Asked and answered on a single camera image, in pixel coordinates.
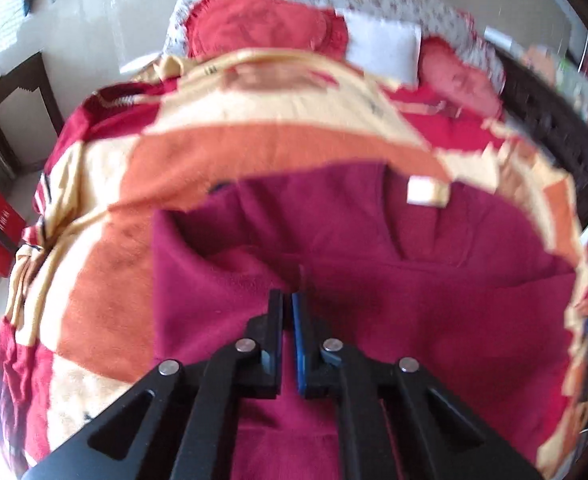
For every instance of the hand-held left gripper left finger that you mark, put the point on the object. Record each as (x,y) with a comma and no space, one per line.
(276,320)

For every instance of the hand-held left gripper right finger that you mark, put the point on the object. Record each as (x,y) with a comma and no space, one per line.
(299,345)

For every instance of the maroon knit garment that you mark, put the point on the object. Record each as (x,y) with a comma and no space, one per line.
(374,285)

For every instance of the orange patterned fleece blanket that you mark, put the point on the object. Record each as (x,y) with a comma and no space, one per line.
(98,260)

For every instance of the red quilt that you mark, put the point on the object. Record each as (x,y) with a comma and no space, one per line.
(439,130)

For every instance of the white pillow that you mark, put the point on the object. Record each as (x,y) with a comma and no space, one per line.
(379,45)

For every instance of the pink heart-shaped cushion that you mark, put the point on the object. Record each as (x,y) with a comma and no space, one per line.
(454,80)

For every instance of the large red frilled cushion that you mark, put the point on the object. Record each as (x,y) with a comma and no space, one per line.
(264,20)

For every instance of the dark wooden table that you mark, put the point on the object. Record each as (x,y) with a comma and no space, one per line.
(23,80)

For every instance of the assorted colourful packets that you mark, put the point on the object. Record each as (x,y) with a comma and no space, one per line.
(574,85)

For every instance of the dark carved wooden frame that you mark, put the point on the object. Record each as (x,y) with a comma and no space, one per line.
(549,125)

